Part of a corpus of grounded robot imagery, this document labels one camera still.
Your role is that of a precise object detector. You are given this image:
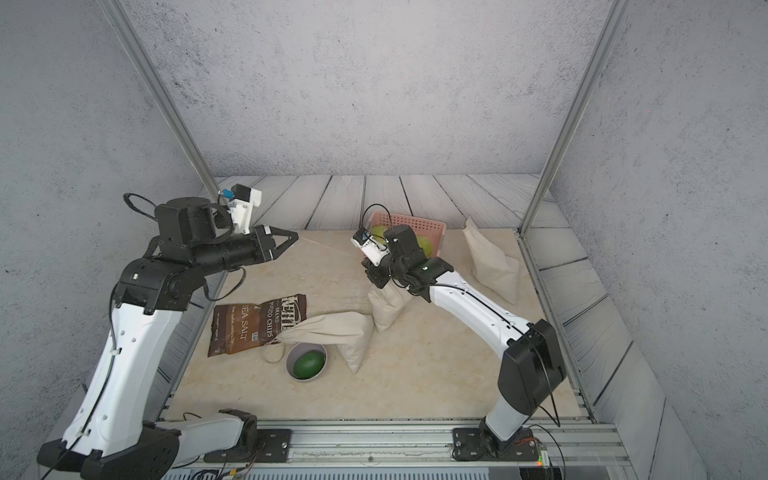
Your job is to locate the brown kettle chips bag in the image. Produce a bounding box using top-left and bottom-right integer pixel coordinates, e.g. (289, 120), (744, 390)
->
(207, 294), (307, 357)

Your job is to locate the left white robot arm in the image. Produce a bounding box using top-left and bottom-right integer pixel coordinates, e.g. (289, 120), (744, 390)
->
(37, 197), (299, 479)

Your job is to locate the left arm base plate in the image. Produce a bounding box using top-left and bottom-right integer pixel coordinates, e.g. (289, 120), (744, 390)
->
(203, 428), (293, 463)

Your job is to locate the aluminium frame post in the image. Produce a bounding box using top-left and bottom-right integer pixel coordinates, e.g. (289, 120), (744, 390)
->
(97, 0), (220, 199)
(518, 0), (630, 238)

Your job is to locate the grey bowl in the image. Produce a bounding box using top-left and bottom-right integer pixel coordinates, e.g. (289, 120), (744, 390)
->
(285, 343), (328, 382)

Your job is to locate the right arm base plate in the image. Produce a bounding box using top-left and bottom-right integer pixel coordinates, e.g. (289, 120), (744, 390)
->
(451, 427), (541, 463)

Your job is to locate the beige cloth bag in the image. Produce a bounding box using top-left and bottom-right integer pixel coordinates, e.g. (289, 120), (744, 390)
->
(462, 217), (520, 304)
(261, 311), (374, 374)
(368, 280), (413, 332)

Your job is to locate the green cabbage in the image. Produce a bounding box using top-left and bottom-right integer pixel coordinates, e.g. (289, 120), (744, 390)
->
(370, 225), (388, 241)
(417, 236), (433, 258)

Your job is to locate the right aluminium frame post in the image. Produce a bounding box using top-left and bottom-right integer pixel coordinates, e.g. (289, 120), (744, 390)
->
(518, 0), (630, 238)

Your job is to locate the green avocado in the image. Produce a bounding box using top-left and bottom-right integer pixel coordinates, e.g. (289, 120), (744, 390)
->
(292, 350), (326, 380)

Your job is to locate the pink plastic basket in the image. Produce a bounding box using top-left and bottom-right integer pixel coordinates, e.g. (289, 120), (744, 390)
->
(363, 210), (447, 257)

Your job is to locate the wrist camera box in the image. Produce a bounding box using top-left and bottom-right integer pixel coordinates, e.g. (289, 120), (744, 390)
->
(352, 227), (389, 267)
(219, 184), (262, 234)

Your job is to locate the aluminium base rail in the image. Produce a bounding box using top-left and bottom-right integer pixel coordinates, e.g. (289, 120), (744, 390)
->
(106, 419), (638, 480)

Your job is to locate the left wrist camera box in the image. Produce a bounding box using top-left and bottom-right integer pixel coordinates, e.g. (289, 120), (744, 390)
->
(219, 184), (262, 234)

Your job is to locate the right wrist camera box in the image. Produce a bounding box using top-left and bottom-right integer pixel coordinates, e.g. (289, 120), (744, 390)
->
(352, 227), (389, 267)

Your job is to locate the right green cabbage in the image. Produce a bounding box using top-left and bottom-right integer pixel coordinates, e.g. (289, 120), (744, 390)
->
(417, 236), (433, 258)

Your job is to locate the left green cabbage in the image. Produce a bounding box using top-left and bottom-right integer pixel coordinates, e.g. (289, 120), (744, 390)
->
(370, 225), (388, 241)

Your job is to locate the left aluminium frame post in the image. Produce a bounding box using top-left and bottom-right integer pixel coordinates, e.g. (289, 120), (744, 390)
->
(97, 0), (220, 199)

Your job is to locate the beige cloth bag front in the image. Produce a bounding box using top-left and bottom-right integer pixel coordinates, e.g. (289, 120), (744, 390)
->
(261, 311), (374, 374)

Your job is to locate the beige cloth bag back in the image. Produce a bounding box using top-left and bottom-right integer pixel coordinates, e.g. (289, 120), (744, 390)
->
(462, 217), (520, 304)

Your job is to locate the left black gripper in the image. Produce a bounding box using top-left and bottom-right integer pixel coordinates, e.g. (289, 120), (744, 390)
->
(186, 222), (296, 280)

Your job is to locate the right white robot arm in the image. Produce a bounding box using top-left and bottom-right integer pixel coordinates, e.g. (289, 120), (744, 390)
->
(352, 225), (566, 462)

